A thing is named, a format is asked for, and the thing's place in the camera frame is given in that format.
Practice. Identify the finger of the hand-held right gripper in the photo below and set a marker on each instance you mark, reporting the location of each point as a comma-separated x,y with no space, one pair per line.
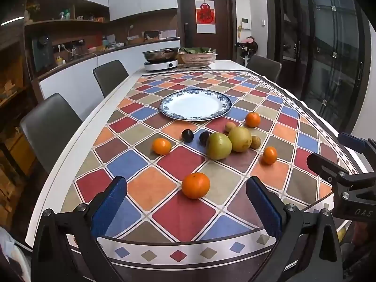
323,167
349,141

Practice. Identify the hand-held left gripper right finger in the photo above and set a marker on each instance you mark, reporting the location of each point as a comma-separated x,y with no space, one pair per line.
264,208

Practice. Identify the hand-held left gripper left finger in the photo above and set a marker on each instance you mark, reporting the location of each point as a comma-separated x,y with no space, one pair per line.
110,205

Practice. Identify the orange tangerine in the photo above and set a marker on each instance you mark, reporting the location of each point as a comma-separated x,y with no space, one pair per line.
253,119
195,185
161,146
269,155

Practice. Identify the small brown kiwi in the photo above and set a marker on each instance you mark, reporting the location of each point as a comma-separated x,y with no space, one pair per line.
256,142
229,126

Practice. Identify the green pear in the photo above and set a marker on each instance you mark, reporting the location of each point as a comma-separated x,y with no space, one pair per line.
218,146
240,139

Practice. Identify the dark purple plum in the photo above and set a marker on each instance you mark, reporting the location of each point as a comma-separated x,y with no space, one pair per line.
204,138
187,135

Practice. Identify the blue rimmed white plate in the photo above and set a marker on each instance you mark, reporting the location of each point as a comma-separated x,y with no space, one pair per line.
195,105

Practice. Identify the colourful checkered tablecloth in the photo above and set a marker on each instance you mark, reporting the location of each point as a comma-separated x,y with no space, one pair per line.
176,164

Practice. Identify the dark glass sliding door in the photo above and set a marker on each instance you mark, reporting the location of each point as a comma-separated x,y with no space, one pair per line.
323,50

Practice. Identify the grey dining chair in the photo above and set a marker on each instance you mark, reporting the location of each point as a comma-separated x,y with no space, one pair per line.
111,75
264,66
50,126

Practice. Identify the white kitchen counter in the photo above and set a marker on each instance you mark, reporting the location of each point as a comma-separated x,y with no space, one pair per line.
82,73

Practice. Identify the small stand with plush toy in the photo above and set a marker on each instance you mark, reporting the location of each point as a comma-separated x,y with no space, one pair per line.
248,47

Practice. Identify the wooden shelf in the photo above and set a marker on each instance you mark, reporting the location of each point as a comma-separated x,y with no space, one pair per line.
11,94

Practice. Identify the white induction cooker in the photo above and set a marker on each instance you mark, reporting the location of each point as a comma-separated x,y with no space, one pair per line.
161,65

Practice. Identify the yellow bottle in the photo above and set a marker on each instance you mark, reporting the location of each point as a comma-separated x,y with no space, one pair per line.
59,60

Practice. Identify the steel pan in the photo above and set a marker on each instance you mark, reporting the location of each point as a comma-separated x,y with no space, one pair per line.
161,54

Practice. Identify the pink plastic basket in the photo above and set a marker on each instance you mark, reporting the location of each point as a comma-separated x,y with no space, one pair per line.
196,59

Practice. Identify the dark brown door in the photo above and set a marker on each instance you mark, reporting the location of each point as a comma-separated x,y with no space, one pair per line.
223,35

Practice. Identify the dark water dispenser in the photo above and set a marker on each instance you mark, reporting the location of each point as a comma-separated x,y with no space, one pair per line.
42,54

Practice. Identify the green leafy vegetables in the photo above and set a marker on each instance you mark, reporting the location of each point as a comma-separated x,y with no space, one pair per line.
196,50

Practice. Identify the red and white door poster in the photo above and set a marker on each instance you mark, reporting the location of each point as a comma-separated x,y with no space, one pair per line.
205,16

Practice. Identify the white wall intercom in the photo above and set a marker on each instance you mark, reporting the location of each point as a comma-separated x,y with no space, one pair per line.
245,23

